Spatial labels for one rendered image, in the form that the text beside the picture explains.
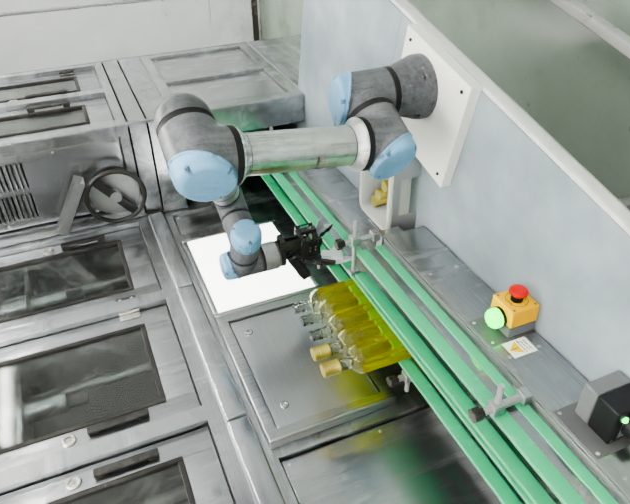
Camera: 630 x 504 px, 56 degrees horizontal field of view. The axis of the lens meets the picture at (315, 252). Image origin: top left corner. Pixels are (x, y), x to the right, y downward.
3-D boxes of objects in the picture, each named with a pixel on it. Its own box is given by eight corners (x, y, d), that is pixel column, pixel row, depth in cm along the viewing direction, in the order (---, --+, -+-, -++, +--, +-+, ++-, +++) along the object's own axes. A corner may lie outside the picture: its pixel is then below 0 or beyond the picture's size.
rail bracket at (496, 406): (521, 391, 117) (464, 413, 112) (529, 364, 112) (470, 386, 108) (535, 406, 114) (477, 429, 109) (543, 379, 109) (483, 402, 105)
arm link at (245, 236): (222, 210, 145) (220, 233, 155) (236, 248, 141) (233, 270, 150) (253, 203, 148) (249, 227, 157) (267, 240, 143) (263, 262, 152)
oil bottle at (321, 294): (376, 286, 170) (306, 306, 163) (377, 270, 166) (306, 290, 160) (385, 297, 165) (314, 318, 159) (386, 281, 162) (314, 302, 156)
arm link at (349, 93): (380, 54, 137) (326, 63, 132) (404, 97, 131) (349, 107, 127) (367, 92, 147) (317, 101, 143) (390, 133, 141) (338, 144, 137)
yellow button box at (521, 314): (514, 309, 133) (487, 318, 131) (521, 283, 129) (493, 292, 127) (535, 329, 128) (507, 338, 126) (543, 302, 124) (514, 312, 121)
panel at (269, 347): (274, 225, 218) (182, 247, 207) (274, 218, 216) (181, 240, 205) (396, 404, 150) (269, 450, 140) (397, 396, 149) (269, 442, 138)
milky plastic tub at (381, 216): (384, 200, 180) (358, 206, 177) (388, 131, 167) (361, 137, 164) (413, 229, 167) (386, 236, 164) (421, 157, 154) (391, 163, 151)
